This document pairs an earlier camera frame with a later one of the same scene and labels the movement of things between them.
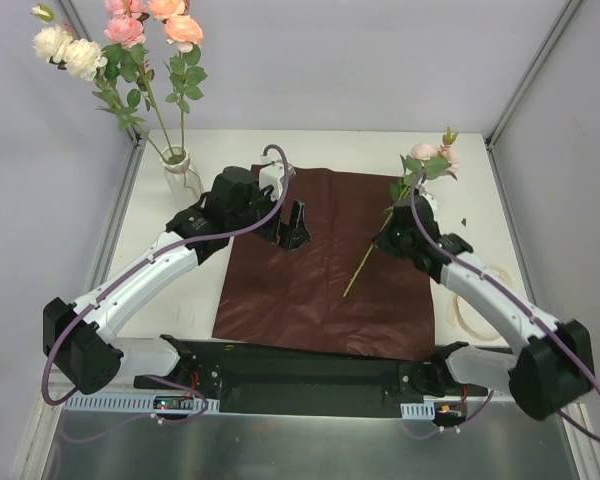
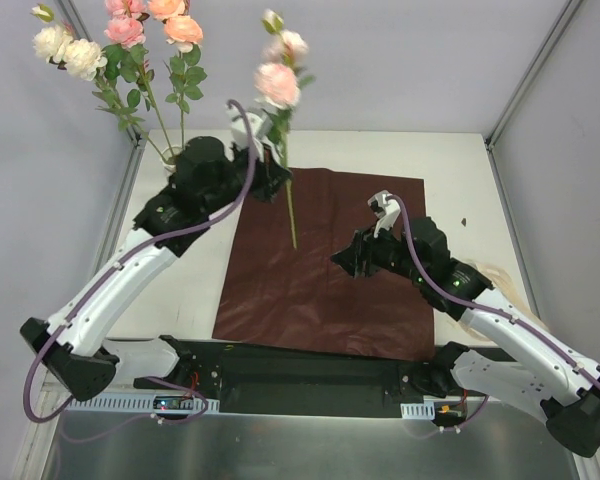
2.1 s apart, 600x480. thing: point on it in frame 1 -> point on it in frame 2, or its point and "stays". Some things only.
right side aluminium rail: (526, 282) stays
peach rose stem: (181, 31) stays
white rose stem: (82, 58) stays
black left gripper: (278, 231) -> (262, 176)
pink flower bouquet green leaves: (433, 162) -> (277, 84)
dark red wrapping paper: (341, 291) stays
